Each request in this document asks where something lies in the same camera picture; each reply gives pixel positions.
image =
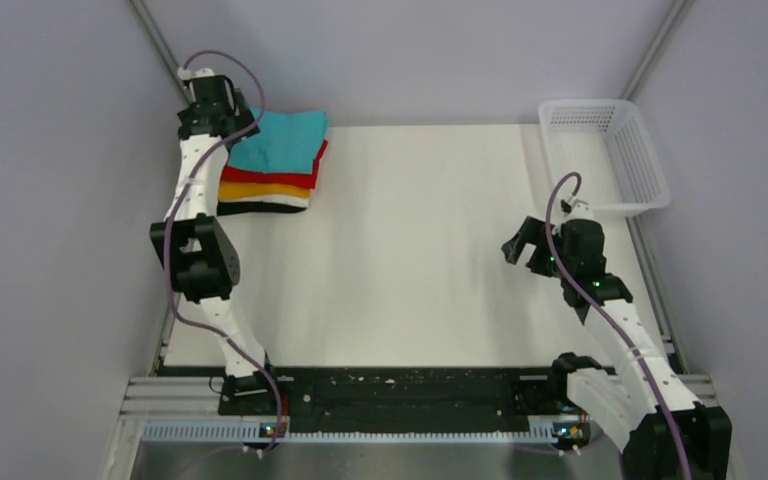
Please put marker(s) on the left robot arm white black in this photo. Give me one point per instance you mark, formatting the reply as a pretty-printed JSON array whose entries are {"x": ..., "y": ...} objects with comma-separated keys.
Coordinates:
[{"x": 200, "y": 263}]

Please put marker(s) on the red folded t-shirt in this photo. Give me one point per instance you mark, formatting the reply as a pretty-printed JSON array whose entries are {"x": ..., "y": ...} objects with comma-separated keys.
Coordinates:
[{"x": 301, "y": 180}]

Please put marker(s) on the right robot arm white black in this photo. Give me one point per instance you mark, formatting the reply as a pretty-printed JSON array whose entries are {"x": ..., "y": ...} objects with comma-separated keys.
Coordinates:
[{"x": 661, "y": 428}]

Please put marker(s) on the white plastic basket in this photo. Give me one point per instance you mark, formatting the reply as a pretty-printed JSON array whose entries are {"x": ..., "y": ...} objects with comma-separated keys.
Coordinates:
[{"x": 608, "y": 143}]

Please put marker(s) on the white slotted cable duct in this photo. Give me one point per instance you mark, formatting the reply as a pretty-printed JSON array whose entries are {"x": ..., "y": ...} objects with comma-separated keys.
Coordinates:
[{"x": 541, "y": 431}]

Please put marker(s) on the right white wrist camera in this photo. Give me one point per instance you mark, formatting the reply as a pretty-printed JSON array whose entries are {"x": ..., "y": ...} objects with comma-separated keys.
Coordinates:
[{"x": 574, "y": 208}]

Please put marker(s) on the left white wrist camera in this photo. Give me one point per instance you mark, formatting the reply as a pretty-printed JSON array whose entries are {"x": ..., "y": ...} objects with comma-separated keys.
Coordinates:
[{"x": 186, "y": 75}]

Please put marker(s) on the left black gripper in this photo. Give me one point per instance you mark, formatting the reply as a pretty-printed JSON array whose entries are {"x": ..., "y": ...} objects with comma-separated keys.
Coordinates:
[{"x": 239, "y": 120}]

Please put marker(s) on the white folded t-shirt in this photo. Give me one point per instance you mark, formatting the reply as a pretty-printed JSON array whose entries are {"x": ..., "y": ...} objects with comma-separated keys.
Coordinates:
[{"x": 282, "y": 200}]

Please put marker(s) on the black folded t-shirt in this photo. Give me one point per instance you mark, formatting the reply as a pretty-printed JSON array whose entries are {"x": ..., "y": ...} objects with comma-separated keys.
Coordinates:
[{"x": 246, "y": 207}]

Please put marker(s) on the turquoise t-shirt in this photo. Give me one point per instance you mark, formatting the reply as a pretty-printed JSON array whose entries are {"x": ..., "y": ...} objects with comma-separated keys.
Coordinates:
[{"x": 285, "y": 143}]

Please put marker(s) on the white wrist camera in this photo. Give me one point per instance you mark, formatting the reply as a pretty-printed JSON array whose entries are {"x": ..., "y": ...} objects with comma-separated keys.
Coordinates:
[
  {"x": 574, "y": 208},
  {"x": 186, "y": 75}
]

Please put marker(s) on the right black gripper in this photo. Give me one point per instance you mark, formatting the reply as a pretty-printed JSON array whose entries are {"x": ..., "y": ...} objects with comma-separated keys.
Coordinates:
[{"x": 514, "y": 247}]

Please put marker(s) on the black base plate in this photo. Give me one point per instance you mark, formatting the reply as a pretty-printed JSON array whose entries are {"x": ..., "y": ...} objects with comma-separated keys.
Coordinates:
[{"x": 402, "y": 400}]

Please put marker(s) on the yellow folded t-shirt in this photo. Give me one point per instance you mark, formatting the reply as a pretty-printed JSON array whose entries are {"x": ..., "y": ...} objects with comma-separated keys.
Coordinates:
[{"x": 232, "y": 191}]

